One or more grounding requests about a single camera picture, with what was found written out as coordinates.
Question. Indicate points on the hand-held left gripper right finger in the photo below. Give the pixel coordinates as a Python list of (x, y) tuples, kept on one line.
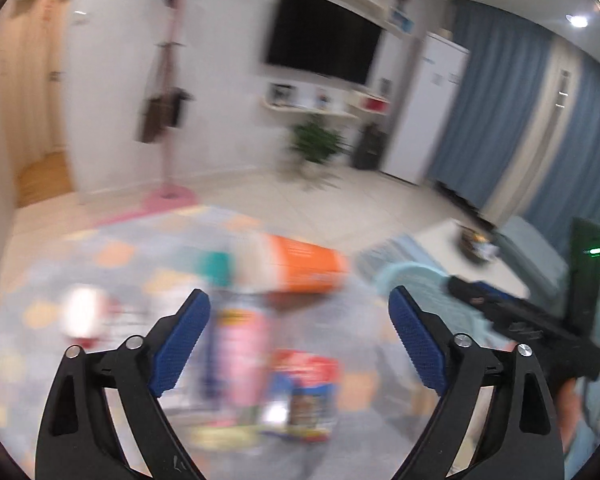
[(417, 340)]

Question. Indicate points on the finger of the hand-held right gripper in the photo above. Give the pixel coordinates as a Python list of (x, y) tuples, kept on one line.
[(480, 297)]

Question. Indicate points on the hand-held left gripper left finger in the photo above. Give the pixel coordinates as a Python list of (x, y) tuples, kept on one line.
[(182, 345)]

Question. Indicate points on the light blue plastic basket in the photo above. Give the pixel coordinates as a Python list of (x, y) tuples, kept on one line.
[(420, 277)]

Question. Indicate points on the pink cylindrical can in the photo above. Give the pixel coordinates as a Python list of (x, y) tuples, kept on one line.
[(245, 360)]

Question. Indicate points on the green white small box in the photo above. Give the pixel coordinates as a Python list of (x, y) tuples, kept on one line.
[(216, 267)]

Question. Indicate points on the red round lid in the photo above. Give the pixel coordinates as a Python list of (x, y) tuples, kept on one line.
[(85, 310)]

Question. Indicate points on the red and blue carton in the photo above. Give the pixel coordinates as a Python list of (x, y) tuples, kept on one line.
[(307, 390)]

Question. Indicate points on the orange and white canister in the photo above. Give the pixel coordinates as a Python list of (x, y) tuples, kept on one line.
[(305, 265)]

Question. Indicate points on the person's right forearm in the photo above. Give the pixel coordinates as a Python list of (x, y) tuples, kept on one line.
[(570, 420)]

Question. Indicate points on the dark bowl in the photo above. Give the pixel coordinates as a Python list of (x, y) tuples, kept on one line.
[(477, 247)]

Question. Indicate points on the white coffee table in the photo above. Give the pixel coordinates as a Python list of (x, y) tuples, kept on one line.
[(445, 250)]

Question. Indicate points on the grey-blue armchair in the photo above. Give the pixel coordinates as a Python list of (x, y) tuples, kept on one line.
[(535, 255)]

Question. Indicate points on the patterned blue rug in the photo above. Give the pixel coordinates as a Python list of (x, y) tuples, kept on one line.
[(385, 255)]

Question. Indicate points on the cream curtain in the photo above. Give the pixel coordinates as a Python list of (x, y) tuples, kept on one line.
[(540, 135)]

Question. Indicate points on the blue curtain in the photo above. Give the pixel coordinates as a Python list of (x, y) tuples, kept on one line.
[(485, 100), (595, 160)]

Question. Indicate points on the white standing air conditioner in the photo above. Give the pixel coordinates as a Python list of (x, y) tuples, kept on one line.
[(420, 110)]

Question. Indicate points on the potted green plant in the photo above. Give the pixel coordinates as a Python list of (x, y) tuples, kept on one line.
[(315, 142)]

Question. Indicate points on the white pink box shelf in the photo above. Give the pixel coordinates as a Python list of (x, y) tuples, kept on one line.
[(372, 101)]

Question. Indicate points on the brown hanging bag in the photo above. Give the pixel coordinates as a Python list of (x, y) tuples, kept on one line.
[(152, 117)]

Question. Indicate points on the pink coat rack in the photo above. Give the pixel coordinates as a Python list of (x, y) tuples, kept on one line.
[(172, 110)]

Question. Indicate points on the black hanging bag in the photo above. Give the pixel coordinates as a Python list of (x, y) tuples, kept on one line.
[(178, 107)]

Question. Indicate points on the small teal box shelf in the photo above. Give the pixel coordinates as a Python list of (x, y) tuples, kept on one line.
[(401, 19)]

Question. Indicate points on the ceiling spotlight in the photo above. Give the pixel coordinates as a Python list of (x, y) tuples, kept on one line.
[(577, 21)]

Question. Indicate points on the black flat television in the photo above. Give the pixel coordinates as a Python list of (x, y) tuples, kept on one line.
[(325, 35)]

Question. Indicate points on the white curved wall shelf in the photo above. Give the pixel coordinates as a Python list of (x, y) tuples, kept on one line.
[(305, 110)]

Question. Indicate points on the butterfly picture frame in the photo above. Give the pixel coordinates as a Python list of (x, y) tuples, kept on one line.
[(281, 94)]

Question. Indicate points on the wall light switch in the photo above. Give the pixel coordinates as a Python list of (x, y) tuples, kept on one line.
[(80, 17)]

